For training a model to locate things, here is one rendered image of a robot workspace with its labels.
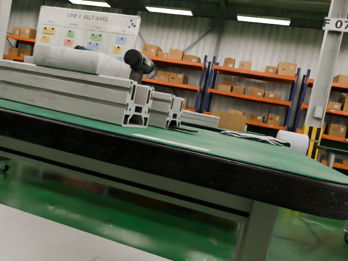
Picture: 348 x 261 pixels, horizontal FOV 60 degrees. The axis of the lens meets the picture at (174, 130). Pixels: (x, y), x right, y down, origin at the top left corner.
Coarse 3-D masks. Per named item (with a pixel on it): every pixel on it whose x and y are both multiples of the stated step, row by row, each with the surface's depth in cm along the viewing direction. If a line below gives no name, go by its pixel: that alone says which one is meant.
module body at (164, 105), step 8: (152, 96) 72; (160, 96) 71; (168, 96) 71; (152, 104) 72; (160, 104) 71; (168, 104) 71; (176, 104) 78; (152, 112) 73; (160, 112) 72; (168, 112) 72; (176, 112) 76; (152, 120) 72; (160, 120) 71; (168, 120) 72; (176, 120) 77; (168, 128) 73
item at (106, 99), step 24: (0, 72) 65; (24, 72) 64; (48, 72) 60; (72, 72) 57; (0, 96) 65; (24, 96) 62; (48, 96) 60; (72, 96) 59; (96, 96) 55; (120, 96) 53; (144, 96) 60; (96, 120) 55; (120, 120) 53; (144, 120) 62
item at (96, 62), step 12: (36, 48) 60; (48, 48) 59; (60, 48) 58; (36, 60) 60; (48, 60) 59; (60, 60) 58; (72, 60) 57; (84, 60) 56; (96, 60) 55; (108, 60) 57; (96, 72) 55; (108, 72) 58; (120, 72) 62
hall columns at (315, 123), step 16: (0, 0) 786; (336, 0) 575; (0, 16) 770; (336, 16) 574; (0, 32) 780; (0, 48) 789; (336, 48) 574; (320, 64) 570; (320, 80) 582; (320, 96) 582; (304, 128) 576; (320, 128) 568
